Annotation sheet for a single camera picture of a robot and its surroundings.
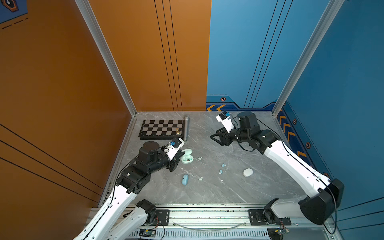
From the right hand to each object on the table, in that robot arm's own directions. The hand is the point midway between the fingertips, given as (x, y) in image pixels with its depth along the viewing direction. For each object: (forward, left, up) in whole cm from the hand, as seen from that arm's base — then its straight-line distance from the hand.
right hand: (213, 134), depth 73 cm
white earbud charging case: (-8, -21, -27) cm, 35 cm away
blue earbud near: (-8, -6, -27) cm, 28 cm away
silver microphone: (+33, +17, -23) cm, 44 cm away
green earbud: (-12, +6, -27) cm, 30 cm away
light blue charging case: (-13, +15, -24) cm, 32 cm away
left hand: (-8, +15, -1) cm, 17 cm away
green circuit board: (-37, +32, -30) cm, 57 cm away
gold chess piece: (+19, +22, -22) cm, 36 cm away
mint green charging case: (-11, +13, -3) cm, 17 cm away
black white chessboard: (+22, +34, -23) cm, 47 cm away
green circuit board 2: (-36, -31, -28) cm, 56 cm away
